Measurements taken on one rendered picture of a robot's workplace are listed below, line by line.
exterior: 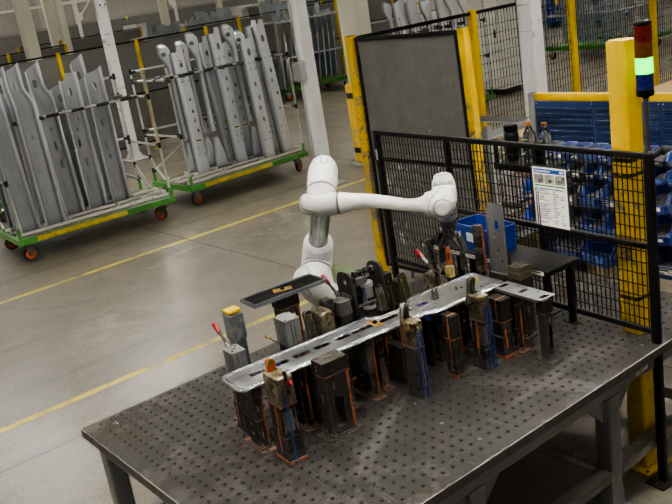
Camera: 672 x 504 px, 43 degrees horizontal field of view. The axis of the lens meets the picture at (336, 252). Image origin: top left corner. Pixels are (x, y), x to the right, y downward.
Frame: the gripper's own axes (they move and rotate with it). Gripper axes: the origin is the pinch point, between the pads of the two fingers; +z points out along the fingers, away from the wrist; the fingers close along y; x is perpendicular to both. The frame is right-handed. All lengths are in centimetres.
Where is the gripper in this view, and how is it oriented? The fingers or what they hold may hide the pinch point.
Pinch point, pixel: (453, 262)
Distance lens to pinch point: 388.9
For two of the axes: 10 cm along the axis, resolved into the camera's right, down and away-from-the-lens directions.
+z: 1.6, 9.4, 3.0
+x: 8.1, -3.0, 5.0
